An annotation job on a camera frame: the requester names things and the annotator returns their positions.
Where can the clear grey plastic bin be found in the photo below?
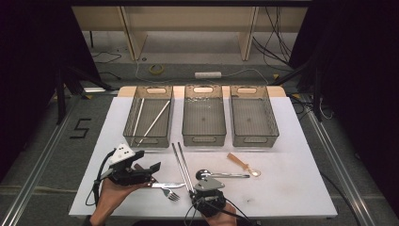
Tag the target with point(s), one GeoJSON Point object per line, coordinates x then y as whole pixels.
{"type": "Point", "coordinates": [252, 121]}
{"type": "Point", "coordinates": [204, 121]}
{"type": "Point", "coordinates": [149, 109]}

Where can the black curtain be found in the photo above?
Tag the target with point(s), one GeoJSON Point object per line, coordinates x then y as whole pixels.
{"type": "Point", "coordinates": [360, 78]}
{"type": "Point", "coordinates": [31, 62]}

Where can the white power strip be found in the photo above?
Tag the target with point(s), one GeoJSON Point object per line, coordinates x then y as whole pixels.
{"type": "Point", "coordinates": [207, 75]}

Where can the white table mat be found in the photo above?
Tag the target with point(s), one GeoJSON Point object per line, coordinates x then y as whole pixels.
{"type": "Point", "coordinates": [298, 157]}

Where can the person's right hand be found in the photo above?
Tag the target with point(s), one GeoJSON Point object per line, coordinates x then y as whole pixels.
{"type": "Point", "coordinates": [222, 219]}

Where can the metal spoon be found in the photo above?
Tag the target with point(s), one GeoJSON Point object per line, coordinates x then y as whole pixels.
{"type": "Point", "coordinates": [203, 174]}

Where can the metal floor rail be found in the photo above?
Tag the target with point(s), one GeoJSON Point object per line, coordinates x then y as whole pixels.
{"type": "Point", "coordinates": [40, 163]}
{"type": "Point", "coordinates": [338, 163]}

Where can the metal fork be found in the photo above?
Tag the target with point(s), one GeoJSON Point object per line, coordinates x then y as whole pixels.
{"type": "Point", "coordinates": [172, 195]}

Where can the black metal stand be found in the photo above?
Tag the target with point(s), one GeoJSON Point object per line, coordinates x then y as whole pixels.
{"type": "Point", "coordinates": [60, 94]}
{"type": "Point", "coordinates": [317, 94]}

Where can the beige wooden desk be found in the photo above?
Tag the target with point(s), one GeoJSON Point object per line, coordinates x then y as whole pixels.
{"type": "Point", "coordinates": [188, 19]}

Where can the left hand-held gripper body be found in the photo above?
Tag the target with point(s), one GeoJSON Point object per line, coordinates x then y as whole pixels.
{"type": "Point", "coordinates": [131, 177]}

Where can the metal chopstick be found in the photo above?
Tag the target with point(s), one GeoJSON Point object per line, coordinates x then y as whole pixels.
{"type": "Point", "coordinates": [181, 166]}
{"type": "Point", "coordinates": [185, 163]}

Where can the wooden spoon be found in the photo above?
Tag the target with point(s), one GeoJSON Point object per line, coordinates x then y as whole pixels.
{"type": "Point", "coordinates": [238, 161]}

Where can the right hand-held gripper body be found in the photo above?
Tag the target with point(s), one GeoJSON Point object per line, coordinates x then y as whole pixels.
{"type": "Point", "coordinates": [208, 185]}

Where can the yellow tape roll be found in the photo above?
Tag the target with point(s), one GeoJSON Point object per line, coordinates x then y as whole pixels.
{"type": "Point", "coordinates": [156, 69]}

